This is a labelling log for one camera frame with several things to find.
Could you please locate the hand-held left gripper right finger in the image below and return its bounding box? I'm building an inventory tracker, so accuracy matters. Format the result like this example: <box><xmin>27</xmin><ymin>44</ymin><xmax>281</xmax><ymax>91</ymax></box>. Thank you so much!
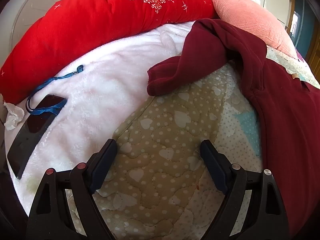
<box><xmin>200</xmin><ymin>139</ymin><xmax>292</xmax><ymax>240</ymax></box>

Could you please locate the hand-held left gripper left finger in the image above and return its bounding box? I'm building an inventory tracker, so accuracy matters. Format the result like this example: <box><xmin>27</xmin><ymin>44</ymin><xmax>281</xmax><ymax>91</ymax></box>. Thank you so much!
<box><xmin>25</xmin><ymin>139</ymin><xmax>118</xmax><ymax>240</ymax></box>

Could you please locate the dark red sweater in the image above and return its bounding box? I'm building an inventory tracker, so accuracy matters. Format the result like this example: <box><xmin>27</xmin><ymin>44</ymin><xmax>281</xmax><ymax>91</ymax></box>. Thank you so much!
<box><xmin>147</xmin><ymin>19</ymin><xmax>320</xmax><ymax>240</ymax></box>

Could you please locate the heart patterned quilted bedspread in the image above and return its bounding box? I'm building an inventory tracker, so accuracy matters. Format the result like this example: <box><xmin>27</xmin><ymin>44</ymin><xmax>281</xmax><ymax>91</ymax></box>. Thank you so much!
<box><xmin>67</xmin><ymin>45</ymin><xmax>320</xmax><ymax>240</ymax></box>

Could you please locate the white fleece blanket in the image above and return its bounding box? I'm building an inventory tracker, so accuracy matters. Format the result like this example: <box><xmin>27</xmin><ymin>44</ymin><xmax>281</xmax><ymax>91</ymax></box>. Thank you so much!
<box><xmin>5</xmin><ymin>21</ymin><xmax>198</xmax><ymax>213</ymax></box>

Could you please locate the black smartphone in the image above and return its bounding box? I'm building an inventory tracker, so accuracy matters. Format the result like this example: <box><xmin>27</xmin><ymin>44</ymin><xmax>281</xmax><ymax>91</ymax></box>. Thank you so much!
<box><xmin>7</xmin><ymin>94</ymin><xmax>67</xmax><ymax>180</ymax></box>

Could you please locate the crumpled white tissue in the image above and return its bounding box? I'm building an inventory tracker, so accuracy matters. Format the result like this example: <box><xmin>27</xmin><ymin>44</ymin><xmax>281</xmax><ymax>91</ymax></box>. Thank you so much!
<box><xmin>3</xmin><ymin>102</ymin><xmax>25</xmax><ymax>130</ymax></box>

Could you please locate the red floral pillow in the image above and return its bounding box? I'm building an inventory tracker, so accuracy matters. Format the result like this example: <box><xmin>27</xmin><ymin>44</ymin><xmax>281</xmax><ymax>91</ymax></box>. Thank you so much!
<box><xmin>0</xmin><ymin>0</ymin><xmax>218</xmax><ymax>105</ymax></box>

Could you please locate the pink pillow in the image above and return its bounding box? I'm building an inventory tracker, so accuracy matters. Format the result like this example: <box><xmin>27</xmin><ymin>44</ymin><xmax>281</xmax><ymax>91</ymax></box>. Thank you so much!
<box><xmin>204</xmin><ymin>0</ymin><xmax>299</xmax><ymax>58</ymax></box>

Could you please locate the teal door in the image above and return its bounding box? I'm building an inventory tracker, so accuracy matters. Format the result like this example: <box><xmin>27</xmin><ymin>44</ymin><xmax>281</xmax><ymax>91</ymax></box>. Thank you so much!
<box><xmin>292</xmin><ymin>2</ymin><xmax>313</xmax><ymax>63</ymax></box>

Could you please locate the round white headboard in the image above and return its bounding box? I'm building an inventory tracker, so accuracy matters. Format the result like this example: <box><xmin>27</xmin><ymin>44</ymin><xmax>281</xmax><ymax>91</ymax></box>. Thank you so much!
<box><xmin>10</xmin><ymin>0</ymin><xmax>88</xmax><ymax>53</ymax></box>

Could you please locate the blue lanyard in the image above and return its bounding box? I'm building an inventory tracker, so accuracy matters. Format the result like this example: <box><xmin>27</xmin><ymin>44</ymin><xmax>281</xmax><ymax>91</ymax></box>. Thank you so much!
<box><xmin>26</xmin><ymin>65</ymin><xmax>84</xmax><ymax>115</ymax></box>

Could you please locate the wooden door frame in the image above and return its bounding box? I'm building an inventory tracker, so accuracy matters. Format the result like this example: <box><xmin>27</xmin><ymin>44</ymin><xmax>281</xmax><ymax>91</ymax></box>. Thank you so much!
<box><xmin>287</xmin><ymin>0</ymin><xmax>297</xmax><ymax>33</ymax></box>

